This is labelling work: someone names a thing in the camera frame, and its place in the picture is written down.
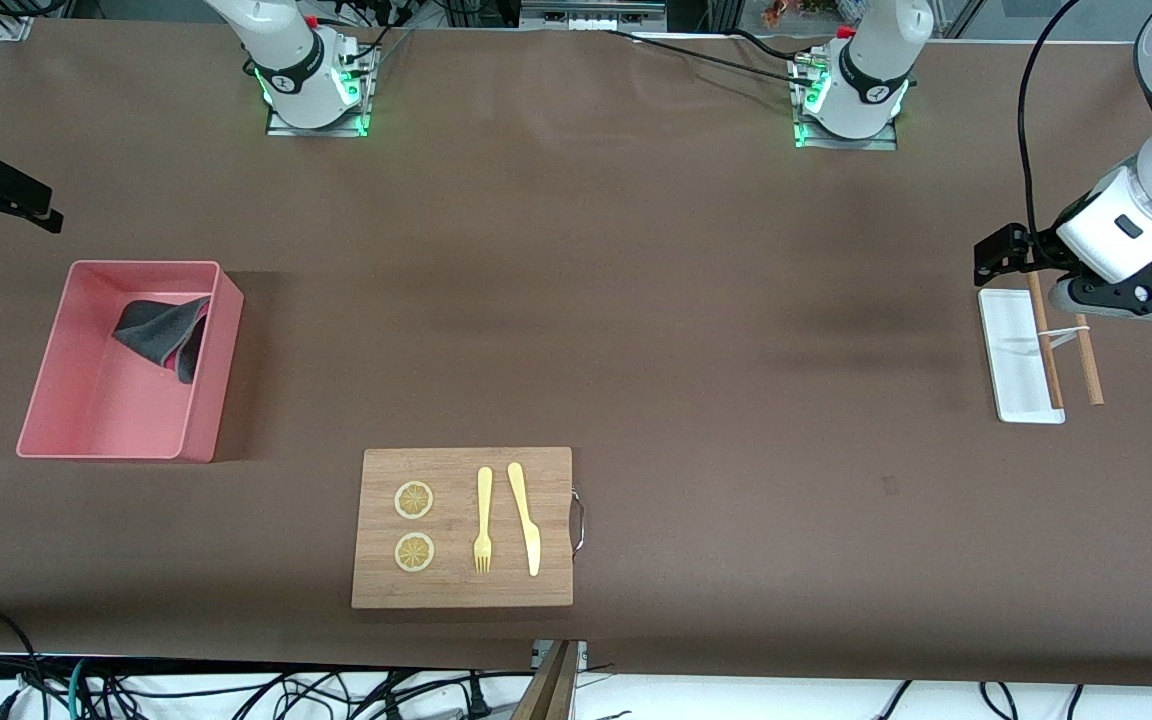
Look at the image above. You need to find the yellow fork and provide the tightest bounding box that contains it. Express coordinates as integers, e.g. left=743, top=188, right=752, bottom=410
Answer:
left=473, top=467, right=494, bottom=574

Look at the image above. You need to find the black cable on table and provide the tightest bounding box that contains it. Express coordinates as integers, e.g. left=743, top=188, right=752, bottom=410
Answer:
left=601, top=28, right=822, bottom=86

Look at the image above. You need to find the pink plastic bin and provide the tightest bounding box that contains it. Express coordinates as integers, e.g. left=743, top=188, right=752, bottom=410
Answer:
left=16, top=260, right=245, bottom=463

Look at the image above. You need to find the white rectangular tray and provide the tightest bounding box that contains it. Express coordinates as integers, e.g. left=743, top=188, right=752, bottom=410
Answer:
left=978, top=288, right=1067, bottom=425

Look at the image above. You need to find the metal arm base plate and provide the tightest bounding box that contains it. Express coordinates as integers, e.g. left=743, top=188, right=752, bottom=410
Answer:
left=266, top=45, right=379, bottom=138
left=793, top=50, right=899, bottom=151

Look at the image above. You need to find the metal device box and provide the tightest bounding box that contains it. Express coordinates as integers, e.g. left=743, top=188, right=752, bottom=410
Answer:
left=521, top=0, right=667, bottom=31

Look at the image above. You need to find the small metal bracket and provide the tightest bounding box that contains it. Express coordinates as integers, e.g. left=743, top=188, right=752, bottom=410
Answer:
left=531, top=640, right=589, bottom=673

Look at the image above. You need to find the dark grey cloth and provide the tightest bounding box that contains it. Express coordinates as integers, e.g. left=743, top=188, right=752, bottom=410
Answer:
left=112, top=295, right=212, bottom=384

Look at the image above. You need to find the wooden post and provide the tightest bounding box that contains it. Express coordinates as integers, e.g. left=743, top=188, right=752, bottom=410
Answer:
left=511, top=640, right=580, bottom=720

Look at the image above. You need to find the wooden cutting board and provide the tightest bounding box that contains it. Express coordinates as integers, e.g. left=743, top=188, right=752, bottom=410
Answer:
left=351, top=447, right=587, bottom=609

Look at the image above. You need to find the yellow knife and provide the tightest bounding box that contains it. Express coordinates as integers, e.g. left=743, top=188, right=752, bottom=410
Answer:
left=507, top=462, right=542, bottom=577

